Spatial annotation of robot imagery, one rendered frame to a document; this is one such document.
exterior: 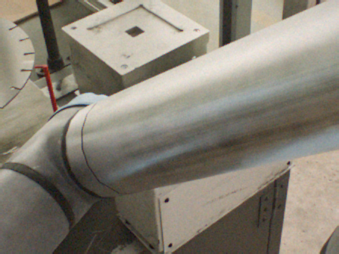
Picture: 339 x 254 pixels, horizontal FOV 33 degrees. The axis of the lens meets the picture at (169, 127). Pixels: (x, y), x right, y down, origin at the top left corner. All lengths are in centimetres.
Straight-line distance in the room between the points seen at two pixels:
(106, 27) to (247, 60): 71
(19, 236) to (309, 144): 22
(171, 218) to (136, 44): 31
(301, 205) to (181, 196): 115
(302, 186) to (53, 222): 155
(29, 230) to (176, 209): 37
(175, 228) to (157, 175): 43
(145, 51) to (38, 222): 54
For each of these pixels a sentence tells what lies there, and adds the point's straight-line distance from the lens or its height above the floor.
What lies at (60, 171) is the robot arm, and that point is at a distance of 44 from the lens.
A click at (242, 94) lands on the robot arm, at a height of 124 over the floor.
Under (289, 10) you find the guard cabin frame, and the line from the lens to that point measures 84.
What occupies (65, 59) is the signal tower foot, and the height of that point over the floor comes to 75.
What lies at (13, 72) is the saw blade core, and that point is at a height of 95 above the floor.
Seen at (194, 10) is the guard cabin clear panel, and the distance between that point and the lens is 105.
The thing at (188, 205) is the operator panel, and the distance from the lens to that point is 79.
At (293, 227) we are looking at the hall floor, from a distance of 183.
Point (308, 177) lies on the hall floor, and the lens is 197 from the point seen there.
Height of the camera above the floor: 143
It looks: 42 degrees down
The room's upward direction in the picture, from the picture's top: 4 degrees counter-clockwise
